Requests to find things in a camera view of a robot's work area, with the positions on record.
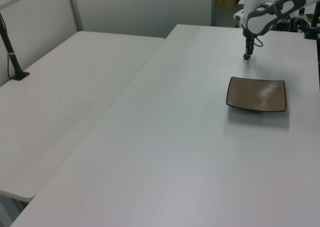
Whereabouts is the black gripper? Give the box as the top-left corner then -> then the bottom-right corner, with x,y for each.
242,26 -> 256,60

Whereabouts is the square brown ceramic plate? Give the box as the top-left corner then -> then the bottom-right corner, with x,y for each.
226,76 -> 287,113

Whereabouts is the black stand with clamp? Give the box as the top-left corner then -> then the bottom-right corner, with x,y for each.
303,0 -> 320,40

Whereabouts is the grey partition post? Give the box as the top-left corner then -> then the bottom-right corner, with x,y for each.
210,0 -> 217,27
66,0 -> 84,33

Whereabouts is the black camera pole with base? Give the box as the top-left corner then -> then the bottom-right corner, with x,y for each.
0,11 -> 31,82

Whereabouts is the grey table leg frame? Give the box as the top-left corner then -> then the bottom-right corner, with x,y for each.
0,195 -> 23,227

